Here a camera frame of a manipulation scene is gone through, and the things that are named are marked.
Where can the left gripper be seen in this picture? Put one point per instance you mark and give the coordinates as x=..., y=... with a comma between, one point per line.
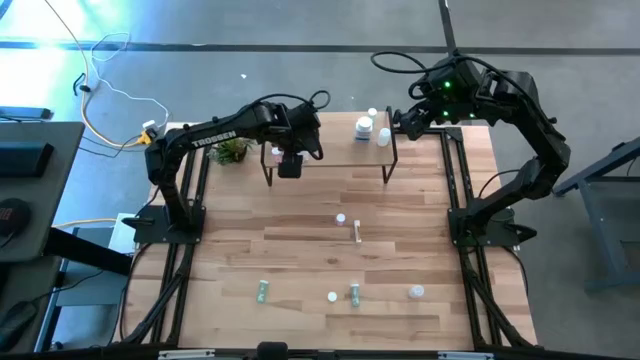
x=305, y=132

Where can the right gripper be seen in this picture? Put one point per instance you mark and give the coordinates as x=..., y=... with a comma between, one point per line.
x=417, y=122

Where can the orange medicine bottle white cap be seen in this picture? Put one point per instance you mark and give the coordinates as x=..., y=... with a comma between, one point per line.
x=276, y=154

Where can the large white labelled medicine bottle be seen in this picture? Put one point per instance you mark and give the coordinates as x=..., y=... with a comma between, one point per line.
x=364, y=125

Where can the slim labelled medicine bottle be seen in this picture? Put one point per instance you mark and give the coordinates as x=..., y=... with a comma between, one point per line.
x=357, y=231

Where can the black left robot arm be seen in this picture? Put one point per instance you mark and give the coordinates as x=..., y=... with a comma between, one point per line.
x=210, y=135

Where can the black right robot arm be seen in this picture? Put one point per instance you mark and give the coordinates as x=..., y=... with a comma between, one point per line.
x=545, y=145

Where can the translucent green medicine vial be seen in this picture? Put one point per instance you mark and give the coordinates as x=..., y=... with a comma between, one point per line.
x=354, y=295
x=262, y=291

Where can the black clamp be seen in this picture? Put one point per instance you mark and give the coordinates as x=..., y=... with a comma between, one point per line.
x=397, y=119

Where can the potted succulent plant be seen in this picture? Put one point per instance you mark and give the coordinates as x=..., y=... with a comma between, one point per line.
x=230, y=151

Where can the blue-grey metal table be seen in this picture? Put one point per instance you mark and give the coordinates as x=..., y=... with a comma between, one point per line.
x=605, y=210

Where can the dark grey desk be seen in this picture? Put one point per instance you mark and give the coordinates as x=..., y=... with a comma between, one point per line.
x=50, y=200

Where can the black rectangular device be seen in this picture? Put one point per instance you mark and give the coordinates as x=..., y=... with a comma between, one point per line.
x=25, y=160

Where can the round black puck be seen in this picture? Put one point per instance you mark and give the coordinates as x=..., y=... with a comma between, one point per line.
x=12, y=216

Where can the black aluminium table frame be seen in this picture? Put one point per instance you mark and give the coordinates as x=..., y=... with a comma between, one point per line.
x=454, y=134

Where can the wooden shelf black metal frame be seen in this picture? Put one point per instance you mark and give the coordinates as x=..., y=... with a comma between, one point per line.
x=340, y=150

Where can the silver metal bracket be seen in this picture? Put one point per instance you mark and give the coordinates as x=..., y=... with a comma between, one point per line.
x=465, y=355
x=185, y=354

